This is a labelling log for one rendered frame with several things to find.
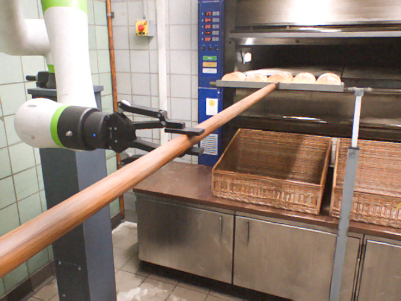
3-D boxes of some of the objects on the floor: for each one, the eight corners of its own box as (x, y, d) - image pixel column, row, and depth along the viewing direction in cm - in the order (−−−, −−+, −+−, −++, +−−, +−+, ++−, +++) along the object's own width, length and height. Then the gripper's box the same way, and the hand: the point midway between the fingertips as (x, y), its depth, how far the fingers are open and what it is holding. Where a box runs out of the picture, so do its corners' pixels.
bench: (175, 232, 266) (174, 159, 250) (611, 327, 177) (654, 223, 161) (136, 275, 217) (130, 187, 200) (713, 438, 128) (791, 304, 111)
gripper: (103, 88, 74) (209, 95, 66) (108, 160, 79) (208, 175, 70) (79, 93, 67) (194, 101, 59) (86, 171, 72) (194, 190, 64)
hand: (185, 140), depth 66 cm, fingers closed on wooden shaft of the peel, 3 cm apart
